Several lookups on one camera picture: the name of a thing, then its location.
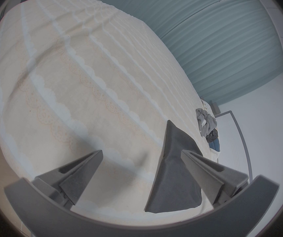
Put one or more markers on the bed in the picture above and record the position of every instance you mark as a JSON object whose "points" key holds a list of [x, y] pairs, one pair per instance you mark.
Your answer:
{"points": [[82, 83]]}

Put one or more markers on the white printed pillow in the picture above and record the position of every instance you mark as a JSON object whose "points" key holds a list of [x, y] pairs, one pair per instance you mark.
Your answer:
{"points": [[205, 104]]}

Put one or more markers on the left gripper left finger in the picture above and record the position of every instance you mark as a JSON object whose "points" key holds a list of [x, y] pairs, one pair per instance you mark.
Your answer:
{"points": [[79, 174]]}

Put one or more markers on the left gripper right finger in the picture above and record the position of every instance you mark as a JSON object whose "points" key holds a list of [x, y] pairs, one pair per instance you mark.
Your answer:
{"points": [[210, 179]]}

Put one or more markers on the blue-green curtain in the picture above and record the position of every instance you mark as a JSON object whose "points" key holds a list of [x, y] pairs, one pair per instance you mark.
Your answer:
{"points": [[218, 46]]}

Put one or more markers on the white garment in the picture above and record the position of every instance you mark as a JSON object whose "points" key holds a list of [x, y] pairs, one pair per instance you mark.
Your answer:
{"points": [[216, 154]]}

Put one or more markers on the black T-shirt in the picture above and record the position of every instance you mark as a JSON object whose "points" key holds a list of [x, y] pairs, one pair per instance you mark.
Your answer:
{"points": [[176, 171]]}

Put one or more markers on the blue garment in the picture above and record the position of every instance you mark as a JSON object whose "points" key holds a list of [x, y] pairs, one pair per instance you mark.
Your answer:
{"points": [[215, 146]]}

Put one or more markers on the grey garment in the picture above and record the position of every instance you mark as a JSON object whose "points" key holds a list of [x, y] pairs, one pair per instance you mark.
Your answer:
{"points": [[204, 120]]}

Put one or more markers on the black shiny garment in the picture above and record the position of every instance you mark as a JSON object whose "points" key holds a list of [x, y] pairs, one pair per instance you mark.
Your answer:
{"points": [[212, 134]]}

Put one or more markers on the grey bedside table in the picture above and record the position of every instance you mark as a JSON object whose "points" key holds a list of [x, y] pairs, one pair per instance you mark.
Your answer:
{"points": [[215, 107]]}

